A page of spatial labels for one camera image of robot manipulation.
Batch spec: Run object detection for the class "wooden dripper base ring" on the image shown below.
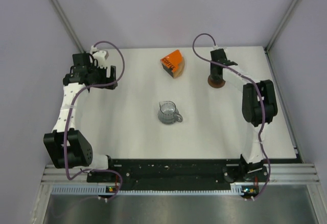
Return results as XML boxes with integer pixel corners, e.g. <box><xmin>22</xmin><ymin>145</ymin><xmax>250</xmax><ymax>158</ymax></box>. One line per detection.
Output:
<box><xmin>207</xmin><ymin>73</ymin><xmax>226</xmax><ymax>89</ymax></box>

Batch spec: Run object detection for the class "orange coffee filter box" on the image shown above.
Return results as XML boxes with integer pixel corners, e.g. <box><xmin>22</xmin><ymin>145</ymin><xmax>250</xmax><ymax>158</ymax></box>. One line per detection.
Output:
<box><xmin>160</xmin><ymin>49</ymin><xmax>185</xmax><ymax>79</ymax></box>

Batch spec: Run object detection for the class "clear glass coffee server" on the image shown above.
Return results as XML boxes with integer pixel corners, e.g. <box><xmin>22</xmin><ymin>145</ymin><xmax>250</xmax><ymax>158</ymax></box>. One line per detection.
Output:
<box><xmin>157</xmin><ymin>101</ymin><xmax>183</xmax><ymax>125</ymax></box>

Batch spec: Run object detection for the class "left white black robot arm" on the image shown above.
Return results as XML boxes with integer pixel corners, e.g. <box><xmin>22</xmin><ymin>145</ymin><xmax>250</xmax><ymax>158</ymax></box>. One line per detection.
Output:
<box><xmin>43</xmin><ymin>50</ymin><xmax>117</xmax><ymax>182</ymax></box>

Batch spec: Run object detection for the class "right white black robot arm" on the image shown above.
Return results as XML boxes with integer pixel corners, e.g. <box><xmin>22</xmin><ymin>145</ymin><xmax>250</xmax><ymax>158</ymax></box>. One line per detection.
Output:
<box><xmin>208</xmin><ymin>49</ymin><xmax>278</xmax><ymax>181</ymax></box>

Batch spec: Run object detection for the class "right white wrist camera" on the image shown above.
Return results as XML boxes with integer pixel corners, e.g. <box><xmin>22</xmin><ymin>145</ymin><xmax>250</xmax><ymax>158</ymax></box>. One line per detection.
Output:
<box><xmin>213</xmin><ymin>45</ymin><xmax>227</xmax><ymax>51</ymax></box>

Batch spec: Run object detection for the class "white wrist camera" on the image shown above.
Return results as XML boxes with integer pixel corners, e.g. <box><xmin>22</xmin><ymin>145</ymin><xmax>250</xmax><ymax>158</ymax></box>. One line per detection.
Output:
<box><xmin>213</xmin><ymin>45</ymin><xmax>227</xmax><ymax>51</ymax></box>
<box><xmin>89</xmin><ymin>45</ymin><xmax>109</xmax><ymax>68</ymax></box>

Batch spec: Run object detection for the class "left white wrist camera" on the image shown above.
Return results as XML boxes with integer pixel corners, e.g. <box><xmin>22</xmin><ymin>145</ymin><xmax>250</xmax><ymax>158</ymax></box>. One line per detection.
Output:
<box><xmin>89</xmin><ymin>45</ymin><xmax>109</xmax><ymax>68</ymax></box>

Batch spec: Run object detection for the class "left aluminium frame post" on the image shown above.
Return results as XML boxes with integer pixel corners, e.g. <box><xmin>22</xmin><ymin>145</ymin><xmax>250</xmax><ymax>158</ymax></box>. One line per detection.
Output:
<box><xmin>49</xmin><ymin>0</ymin><xmax>84</xmax><ymax>53</ymax></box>

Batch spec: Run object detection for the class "aluminium frame post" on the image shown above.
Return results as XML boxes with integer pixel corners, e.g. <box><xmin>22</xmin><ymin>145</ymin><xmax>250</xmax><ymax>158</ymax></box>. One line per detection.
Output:
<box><xmin>265</xmin><ymin>0</ymin><xmax>302</xmax><ymax>53</ymax></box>
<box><xmin>49</xmin><ymin>0</ymin><xmax>84</xmax><ymax>53</ymax></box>

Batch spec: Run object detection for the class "right aluminium frame post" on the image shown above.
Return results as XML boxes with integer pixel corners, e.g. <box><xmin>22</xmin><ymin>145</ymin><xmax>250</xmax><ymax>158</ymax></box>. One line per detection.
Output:
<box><xmin>265</xmin><ymin>0</ymin><xmax>302</xmax><ymax>53</ymax></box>

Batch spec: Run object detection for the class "aluminium front rail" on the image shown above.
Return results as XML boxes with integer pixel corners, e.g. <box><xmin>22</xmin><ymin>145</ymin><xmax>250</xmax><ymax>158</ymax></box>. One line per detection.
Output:
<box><xmin>41</xmin><ymin>164</ymin><xmax>319</xmax><ymax>189</ymax></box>

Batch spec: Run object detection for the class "grey slotted cable duct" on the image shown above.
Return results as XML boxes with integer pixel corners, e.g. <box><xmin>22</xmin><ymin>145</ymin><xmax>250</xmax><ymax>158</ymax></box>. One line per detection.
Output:
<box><xmin>51</xmin><ymin>185</ymin><xmax>257</xmax><ymax>197</ymax></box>

